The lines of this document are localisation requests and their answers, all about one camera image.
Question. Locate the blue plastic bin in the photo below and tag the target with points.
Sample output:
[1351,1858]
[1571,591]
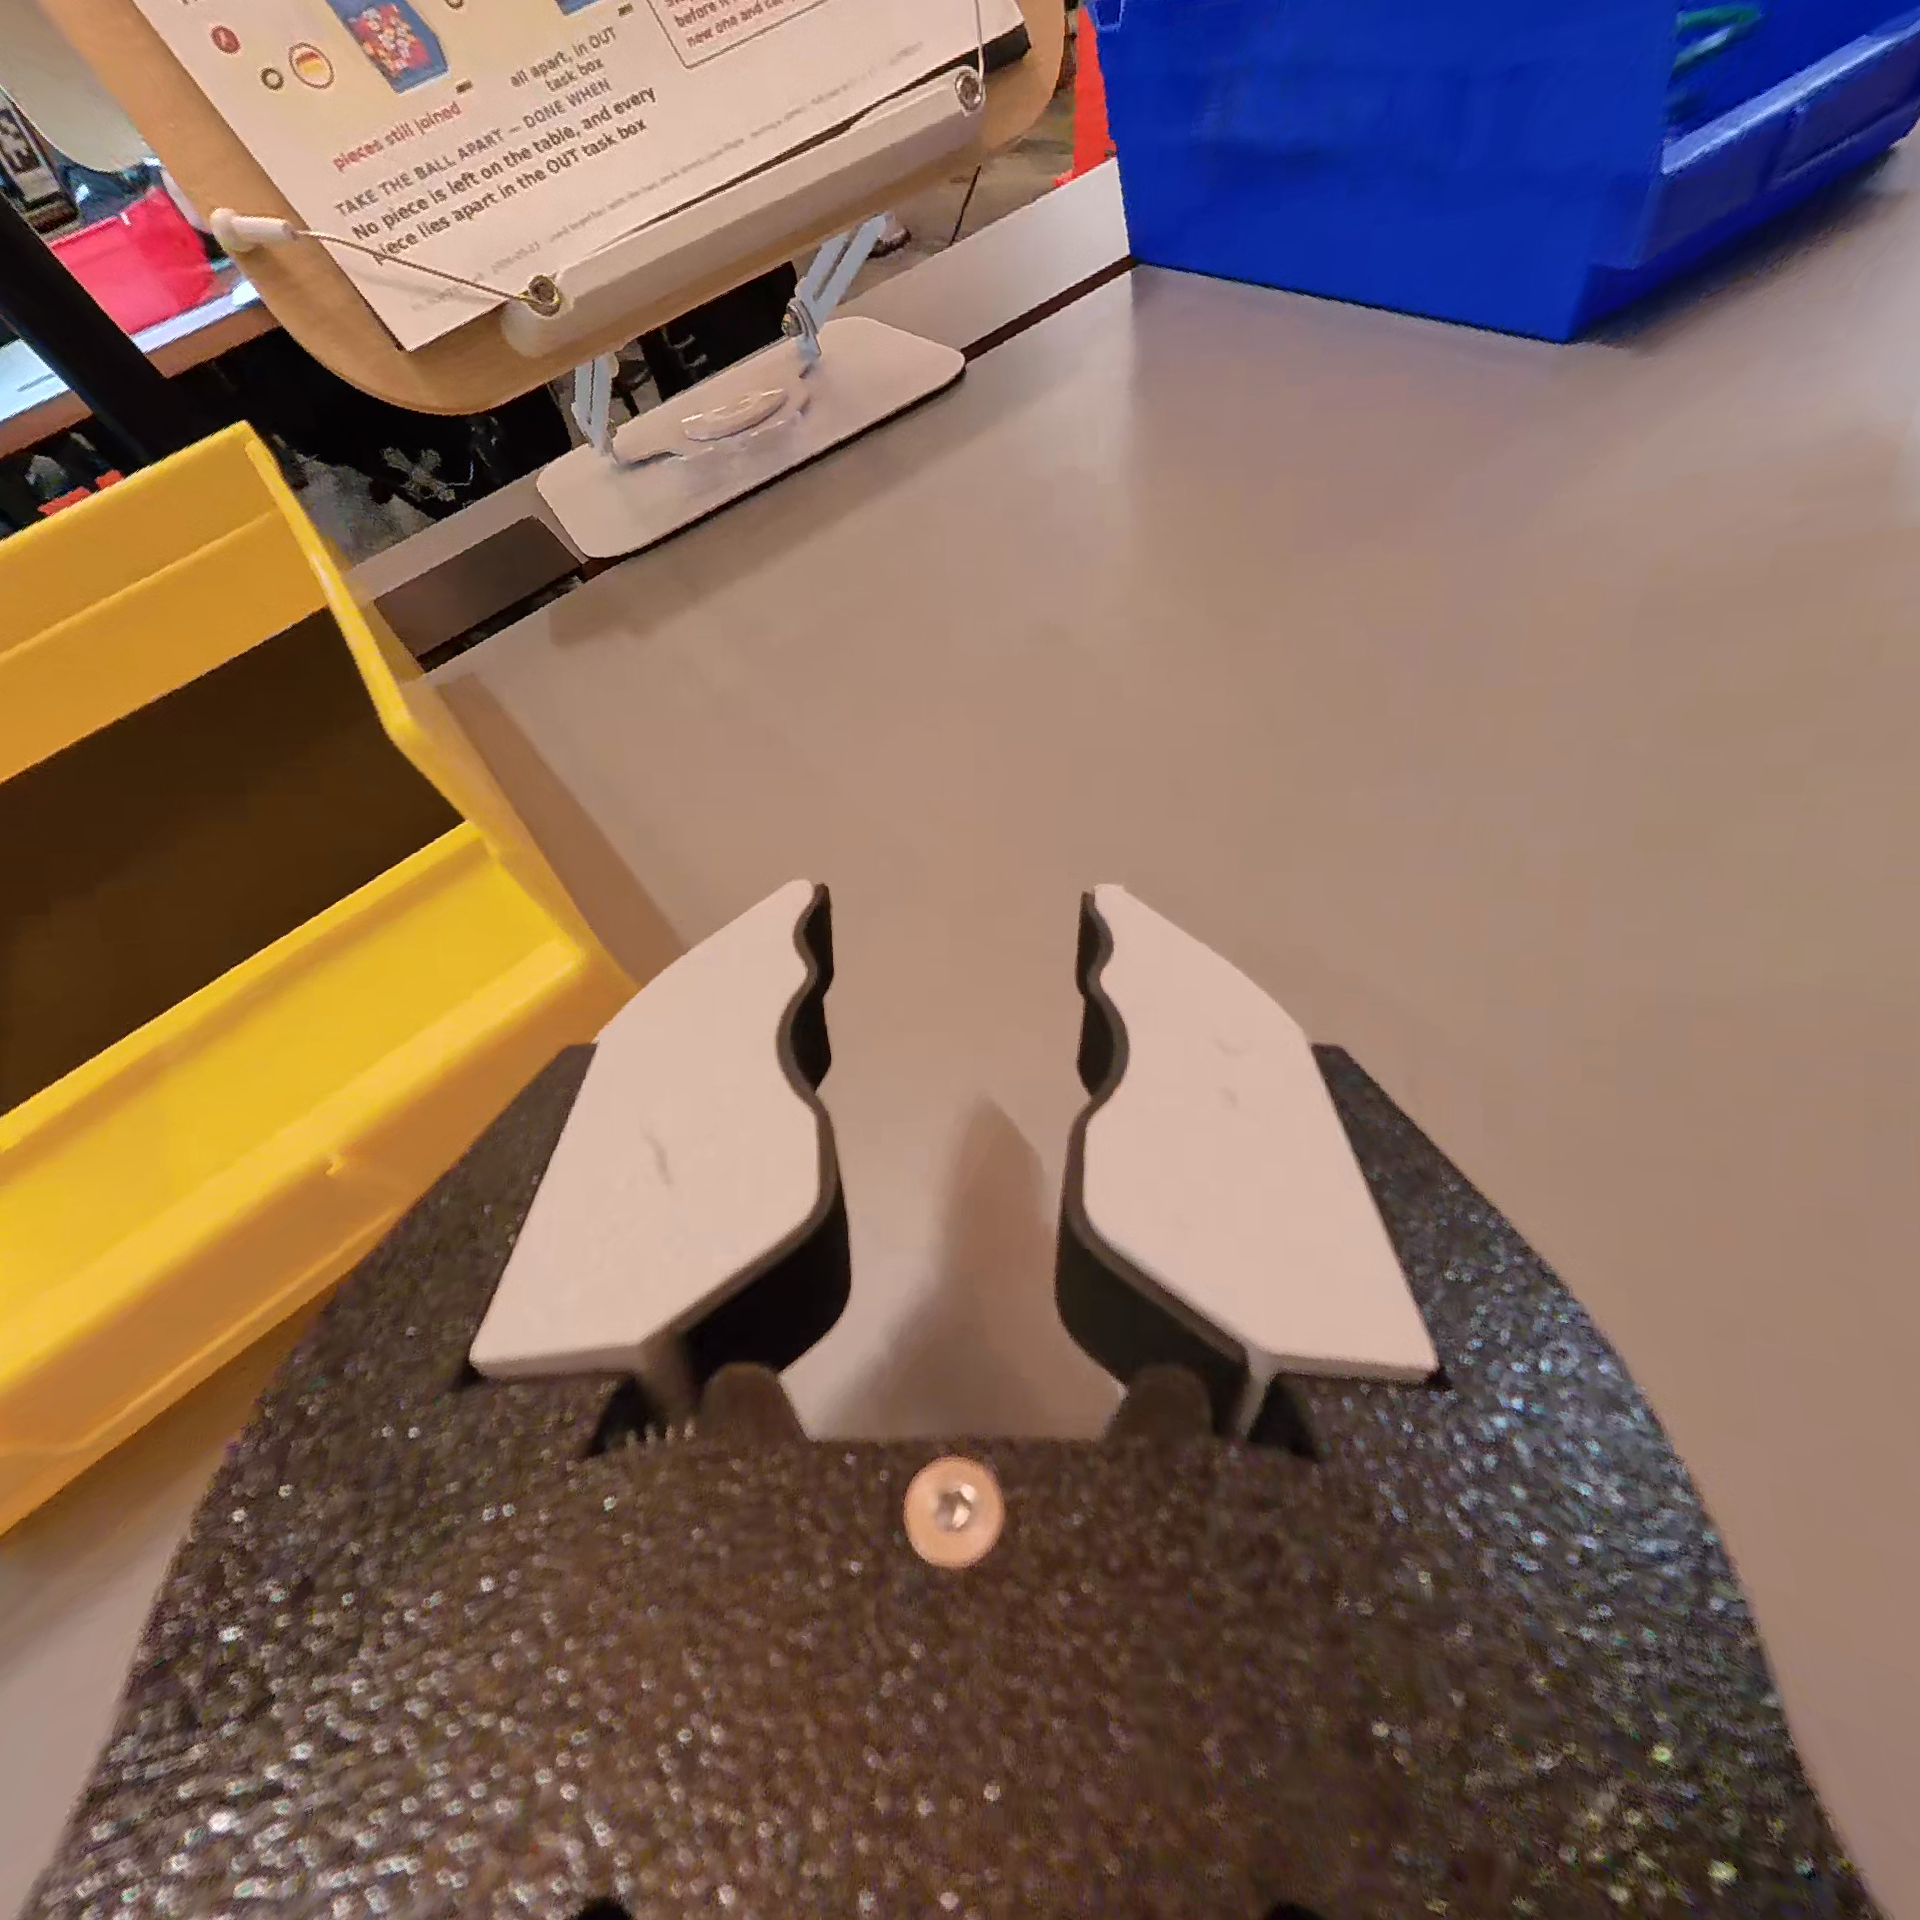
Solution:
[1349,149]

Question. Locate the yellow plastic bin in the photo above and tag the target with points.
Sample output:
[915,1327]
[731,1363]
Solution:
[224,1141]

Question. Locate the wooden document stand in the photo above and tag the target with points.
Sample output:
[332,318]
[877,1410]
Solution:
[751,436]

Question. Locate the red box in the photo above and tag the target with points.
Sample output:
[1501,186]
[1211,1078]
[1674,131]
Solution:
[135,278]

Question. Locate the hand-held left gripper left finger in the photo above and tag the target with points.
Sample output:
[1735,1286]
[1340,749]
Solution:
[674,1141]

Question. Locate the printed instruction sheet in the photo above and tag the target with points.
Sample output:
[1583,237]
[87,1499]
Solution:
[495,166]

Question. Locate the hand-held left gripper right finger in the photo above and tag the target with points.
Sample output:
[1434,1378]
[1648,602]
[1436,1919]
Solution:
[1243,1171]

